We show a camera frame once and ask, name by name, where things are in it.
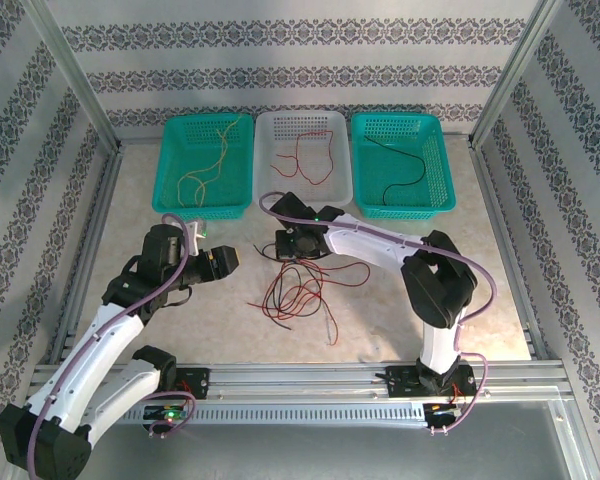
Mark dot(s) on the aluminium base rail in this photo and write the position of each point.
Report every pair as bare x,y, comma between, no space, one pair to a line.
290,380

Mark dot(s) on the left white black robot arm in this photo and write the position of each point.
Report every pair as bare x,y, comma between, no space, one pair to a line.
95,360

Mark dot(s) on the teal plastic basket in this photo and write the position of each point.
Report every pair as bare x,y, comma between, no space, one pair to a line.
205,165
400,165

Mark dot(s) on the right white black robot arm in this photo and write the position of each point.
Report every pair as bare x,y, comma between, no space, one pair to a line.
375,240

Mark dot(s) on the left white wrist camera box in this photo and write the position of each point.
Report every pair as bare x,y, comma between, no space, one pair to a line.
197,235

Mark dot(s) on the white plastic basket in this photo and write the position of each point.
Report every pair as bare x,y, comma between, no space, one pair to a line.
302,150

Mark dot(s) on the aluminium upright post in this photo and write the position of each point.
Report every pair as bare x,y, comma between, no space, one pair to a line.
511,75
79,75

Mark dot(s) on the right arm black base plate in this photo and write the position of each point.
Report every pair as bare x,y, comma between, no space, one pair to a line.
400,382

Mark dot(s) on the aluminium side rail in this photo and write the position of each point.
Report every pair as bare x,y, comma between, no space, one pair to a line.
499,210
102,210

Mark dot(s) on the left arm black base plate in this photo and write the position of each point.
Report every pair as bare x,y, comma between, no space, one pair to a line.
197,382

